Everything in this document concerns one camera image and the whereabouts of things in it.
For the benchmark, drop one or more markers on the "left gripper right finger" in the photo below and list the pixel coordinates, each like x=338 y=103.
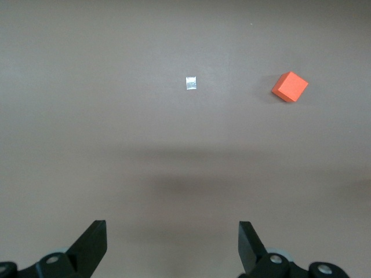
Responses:
x=253 y=255

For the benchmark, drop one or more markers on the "orange wooden block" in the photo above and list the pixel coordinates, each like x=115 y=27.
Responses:
x=290 y=87

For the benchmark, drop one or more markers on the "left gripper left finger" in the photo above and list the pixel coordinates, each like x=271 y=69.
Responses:
x=87 y=252

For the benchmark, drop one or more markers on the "brown table cover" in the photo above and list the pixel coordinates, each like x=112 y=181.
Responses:
x=116 y=116

